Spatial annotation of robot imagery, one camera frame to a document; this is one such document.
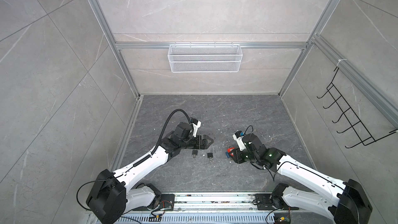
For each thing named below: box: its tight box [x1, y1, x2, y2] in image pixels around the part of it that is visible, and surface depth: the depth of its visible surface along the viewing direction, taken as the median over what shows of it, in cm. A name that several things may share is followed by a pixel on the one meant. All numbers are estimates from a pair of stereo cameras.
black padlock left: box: [191, 149, 198, 159], surface depth 92 cm
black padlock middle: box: [207, 152, 215, 164], surface depth 90 cm
